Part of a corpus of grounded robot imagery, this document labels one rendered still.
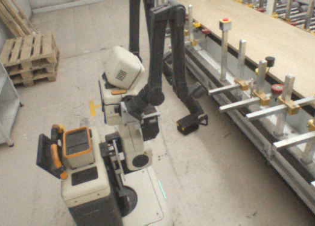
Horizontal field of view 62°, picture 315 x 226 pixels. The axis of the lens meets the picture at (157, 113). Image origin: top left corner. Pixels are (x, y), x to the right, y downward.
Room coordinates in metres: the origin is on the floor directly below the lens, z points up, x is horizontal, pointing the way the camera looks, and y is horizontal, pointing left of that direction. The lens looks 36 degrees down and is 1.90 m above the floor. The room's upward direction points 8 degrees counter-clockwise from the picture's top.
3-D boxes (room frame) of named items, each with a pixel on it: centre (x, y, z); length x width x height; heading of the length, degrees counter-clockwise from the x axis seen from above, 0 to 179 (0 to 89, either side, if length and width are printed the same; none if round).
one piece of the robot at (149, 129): (1.26, 0.09, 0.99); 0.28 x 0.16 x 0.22; 12
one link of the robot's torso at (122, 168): (1.29, 0.22, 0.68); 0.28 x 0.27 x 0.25; 12
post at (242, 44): (1.71, -0.65, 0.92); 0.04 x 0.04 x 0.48; 11
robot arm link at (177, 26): (1.08, -0.13, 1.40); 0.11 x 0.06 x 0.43; 13
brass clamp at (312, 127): (0.95, -0.80, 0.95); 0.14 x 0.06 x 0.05; 11
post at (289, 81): (1.21, -0.75, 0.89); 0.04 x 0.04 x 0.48; 11
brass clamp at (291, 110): (1.19, -0.75, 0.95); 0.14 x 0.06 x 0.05; 11
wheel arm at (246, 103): (1.40, -0.62, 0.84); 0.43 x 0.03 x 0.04; 101
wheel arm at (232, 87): (1.66, -0.61, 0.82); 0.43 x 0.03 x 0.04; 101
